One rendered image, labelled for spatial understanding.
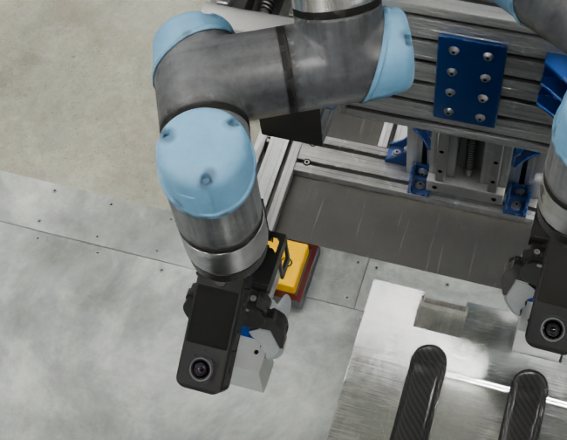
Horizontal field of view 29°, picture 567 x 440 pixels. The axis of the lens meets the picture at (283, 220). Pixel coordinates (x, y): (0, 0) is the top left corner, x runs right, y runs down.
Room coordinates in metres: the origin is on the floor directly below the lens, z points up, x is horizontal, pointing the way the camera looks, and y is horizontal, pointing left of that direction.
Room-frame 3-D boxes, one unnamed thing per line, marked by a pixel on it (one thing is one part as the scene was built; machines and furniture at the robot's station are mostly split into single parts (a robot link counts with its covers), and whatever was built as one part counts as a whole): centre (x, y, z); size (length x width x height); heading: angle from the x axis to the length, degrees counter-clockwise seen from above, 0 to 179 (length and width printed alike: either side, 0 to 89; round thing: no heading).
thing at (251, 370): (0.50, 0.04, 0.93); 0.13 x 0.05 x 0.05; 155
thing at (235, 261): (0.48, 0.06, 1.17); 0.08 x 0.08 x 0.05
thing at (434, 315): (0.49, -0.16, 0.87); 0.05 x 0.05 x 0.04; 65
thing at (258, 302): (0.49, 0.05, 1.09); 0.09 x 0.08 x 0.12; 155
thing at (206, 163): (0.48, 0.05, 1.25); 0.09 x 0.08 x 0.11; 0
